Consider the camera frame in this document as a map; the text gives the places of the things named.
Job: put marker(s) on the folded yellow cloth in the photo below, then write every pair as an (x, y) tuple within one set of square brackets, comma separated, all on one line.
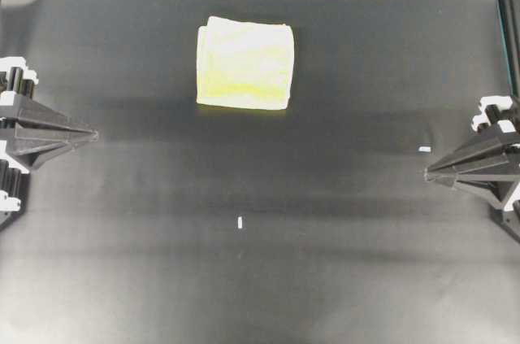
[(244, 64)]

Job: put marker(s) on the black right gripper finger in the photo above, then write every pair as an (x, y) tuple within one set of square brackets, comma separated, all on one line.
[(488, 151), (479, 183)]

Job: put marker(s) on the black aluminium frame post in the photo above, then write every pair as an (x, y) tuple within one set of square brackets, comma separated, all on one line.
[(509, 24)]

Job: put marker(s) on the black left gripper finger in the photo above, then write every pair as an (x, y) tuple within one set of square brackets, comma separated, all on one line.
[(26, 111), (30, 154)]

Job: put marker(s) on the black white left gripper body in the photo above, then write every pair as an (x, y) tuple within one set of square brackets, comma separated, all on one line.
[(16, 79)]

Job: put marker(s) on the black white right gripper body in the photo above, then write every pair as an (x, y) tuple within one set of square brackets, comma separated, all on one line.
[(499, 116)]

